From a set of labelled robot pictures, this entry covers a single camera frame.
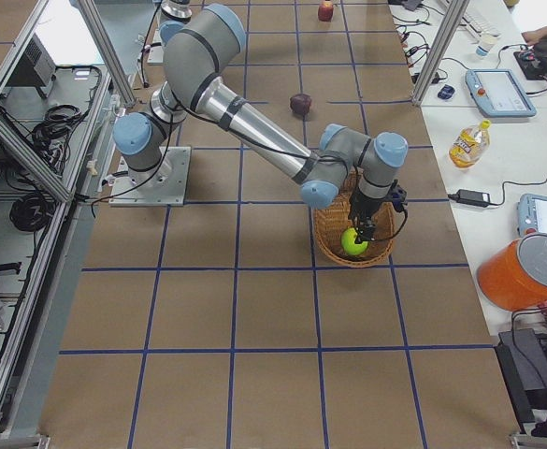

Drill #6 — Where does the dark red apple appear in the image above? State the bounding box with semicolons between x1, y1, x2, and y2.
290;93;312;117

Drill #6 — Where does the dark blue pouch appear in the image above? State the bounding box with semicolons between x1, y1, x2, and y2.
437;84;455;100

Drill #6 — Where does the orange bucket with lid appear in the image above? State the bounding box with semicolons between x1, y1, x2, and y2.
476;233;547;311

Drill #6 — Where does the wicker basket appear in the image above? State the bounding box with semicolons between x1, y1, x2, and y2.
314;169;395;268

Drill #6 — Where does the aluminium frame post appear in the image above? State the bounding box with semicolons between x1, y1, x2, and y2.
411;0;469;107

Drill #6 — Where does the left teach pendant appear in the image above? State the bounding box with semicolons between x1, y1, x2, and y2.
465;69;537;118

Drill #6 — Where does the black power adapter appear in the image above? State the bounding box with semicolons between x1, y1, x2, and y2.
448;189;492;208

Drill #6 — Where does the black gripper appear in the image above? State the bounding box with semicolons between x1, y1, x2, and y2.
349;180;407;243

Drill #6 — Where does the right teach pendant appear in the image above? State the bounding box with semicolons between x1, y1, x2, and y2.
517;194;547;237

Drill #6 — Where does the teach pendant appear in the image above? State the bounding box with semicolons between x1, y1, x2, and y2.
465;69;537;118
517;194;547;237

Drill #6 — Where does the orange juice bottle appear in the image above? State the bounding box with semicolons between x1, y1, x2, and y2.
449;119;492;168

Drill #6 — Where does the brown paper table mat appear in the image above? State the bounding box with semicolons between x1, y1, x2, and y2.
39;1;517;448

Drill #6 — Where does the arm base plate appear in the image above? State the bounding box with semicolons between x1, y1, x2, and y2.
108;146;192;207
146;30;164;65

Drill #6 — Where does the green apple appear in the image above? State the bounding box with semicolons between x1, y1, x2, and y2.
340;227;368;256

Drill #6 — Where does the paper cup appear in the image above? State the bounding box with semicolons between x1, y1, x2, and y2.
475;33;499;58

